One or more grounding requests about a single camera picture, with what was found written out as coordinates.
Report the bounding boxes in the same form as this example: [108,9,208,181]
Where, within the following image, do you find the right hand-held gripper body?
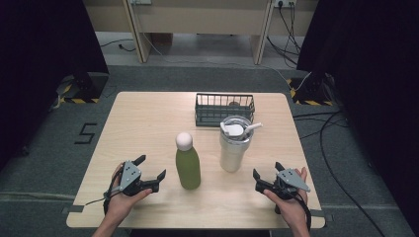
[271,168,311,201]

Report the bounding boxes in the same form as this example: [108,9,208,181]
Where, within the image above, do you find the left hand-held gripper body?
[119,160,148,198]

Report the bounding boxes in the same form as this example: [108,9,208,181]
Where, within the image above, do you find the green bottle with white cap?
[174,131,202,191]

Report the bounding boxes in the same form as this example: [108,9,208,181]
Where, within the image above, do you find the white tumbler with straw lid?
[218,115,264,174]

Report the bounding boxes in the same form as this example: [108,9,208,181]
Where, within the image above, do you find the dark wire basket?
[195,93,256,128]

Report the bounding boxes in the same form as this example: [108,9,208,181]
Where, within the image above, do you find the person's left hand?
[106,163,154,228]

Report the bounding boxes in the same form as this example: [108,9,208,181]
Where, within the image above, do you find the person's right hand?
[262,166,310,232]

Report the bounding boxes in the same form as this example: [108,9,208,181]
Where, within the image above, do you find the grey tape strip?
[309,208,334,223]
[61,204,85,215]

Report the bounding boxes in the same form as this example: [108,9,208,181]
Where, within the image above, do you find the black tape floor mark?
[73,122,99,145]

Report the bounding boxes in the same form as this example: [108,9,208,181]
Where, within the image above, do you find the black stand base striped tape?
[286,72,336,108]
[54,72,110,105]

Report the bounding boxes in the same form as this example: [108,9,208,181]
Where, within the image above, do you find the black curtain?
[0,0,110,172]
[295,0,419,228]

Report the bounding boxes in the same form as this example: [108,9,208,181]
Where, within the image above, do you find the beige wooden desk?
[82,0,320,65]

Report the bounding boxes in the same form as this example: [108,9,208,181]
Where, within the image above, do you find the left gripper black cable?
[84,169,124,216]

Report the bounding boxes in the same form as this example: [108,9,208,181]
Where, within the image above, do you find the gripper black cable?
[84,169,124,216]
[274,191,312,231]

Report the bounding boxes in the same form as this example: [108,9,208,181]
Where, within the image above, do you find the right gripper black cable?
[274,191,312,231]

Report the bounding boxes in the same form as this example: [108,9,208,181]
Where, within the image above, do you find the long black floor cables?
[292,110,387,237]

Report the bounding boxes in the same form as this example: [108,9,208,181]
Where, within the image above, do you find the short black floor cable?
[100,38,137,53]

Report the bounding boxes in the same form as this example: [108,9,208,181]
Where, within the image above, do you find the black cables from socket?
[266,1,302,69]

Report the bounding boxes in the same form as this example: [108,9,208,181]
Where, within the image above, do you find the white wall socket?
[274,0,297,9]

